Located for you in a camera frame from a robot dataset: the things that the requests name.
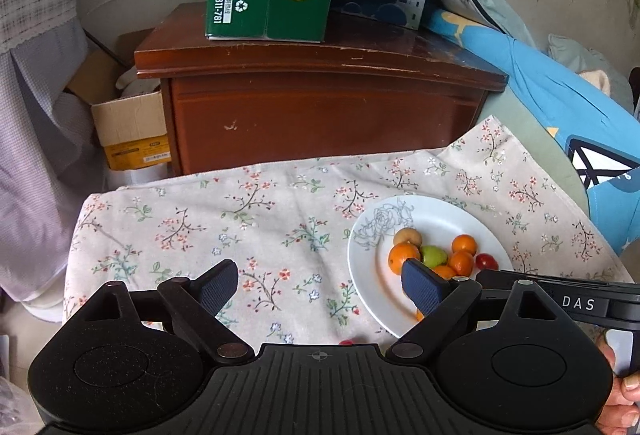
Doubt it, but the large front orange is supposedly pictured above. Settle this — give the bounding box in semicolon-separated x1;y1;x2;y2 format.
432;265;457;280

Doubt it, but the large green jujube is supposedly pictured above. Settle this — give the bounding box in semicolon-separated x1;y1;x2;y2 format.
420;244;448;269

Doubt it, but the small orange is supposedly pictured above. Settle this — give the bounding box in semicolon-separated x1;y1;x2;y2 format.
451;235;477;256

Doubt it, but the brown kiwi front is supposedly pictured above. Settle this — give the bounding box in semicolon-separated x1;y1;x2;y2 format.
393;227;423;247

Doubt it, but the person's right hand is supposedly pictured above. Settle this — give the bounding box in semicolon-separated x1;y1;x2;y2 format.
594;333;640;435

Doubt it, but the white floral plate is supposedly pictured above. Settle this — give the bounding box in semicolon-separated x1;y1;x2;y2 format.
347;196;513;337

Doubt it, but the floral tablecloth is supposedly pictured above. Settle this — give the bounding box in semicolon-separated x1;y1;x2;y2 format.
64;118;630;346

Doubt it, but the small cardboard box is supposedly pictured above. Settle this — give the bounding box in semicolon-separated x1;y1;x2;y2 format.
67;29;171;172

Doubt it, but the green sofa cushion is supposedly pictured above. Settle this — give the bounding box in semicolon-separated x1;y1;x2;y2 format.
477;86;589;214

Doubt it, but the checkered purple bedsheet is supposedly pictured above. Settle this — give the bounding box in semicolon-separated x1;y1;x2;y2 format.
1;0;104;302

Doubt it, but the blue shark plush pillow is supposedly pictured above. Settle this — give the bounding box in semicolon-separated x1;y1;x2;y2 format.
426;10;639;253

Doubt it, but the brown wooden nightstand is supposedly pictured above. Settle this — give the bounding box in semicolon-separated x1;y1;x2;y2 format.
134;3;506;175

